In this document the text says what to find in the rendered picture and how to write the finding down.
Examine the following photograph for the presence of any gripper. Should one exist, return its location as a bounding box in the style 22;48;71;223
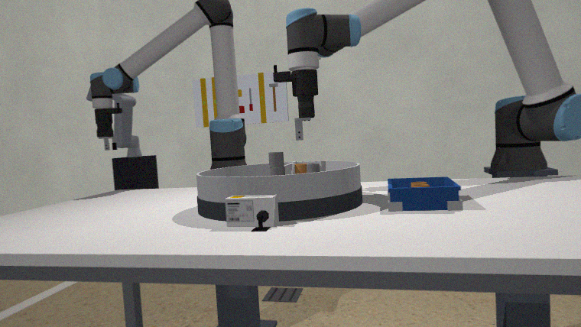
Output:
95;104;122;139
291;69;322;141

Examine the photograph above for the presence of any grey turntable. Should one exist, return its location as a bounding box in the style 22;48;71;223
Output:
196;158;365;223

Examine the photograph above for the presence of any blue crate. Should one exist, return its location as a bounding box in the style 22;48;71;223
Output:
388;176;463;211

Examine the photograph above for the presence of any jointed stand on black box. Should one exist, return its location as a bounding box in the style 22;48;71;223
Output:
111;93;161;191

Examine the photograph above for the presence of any white control box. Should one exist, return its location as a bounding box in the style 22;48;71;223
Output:
224;193;281;231

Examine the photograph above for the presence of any dark floor grate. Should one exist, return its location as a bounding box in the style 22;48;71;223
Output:
262;287;303;303

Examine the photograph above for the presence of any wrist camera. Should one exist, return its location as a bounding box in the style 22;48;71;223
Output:
271;67;294;85

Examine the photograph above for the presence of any white wall board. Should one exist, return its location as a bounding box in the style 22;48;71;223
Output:
200;70;292;126

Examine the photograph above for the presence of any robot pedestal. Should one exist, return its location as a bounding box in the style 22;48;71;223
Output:
216;285;261;327

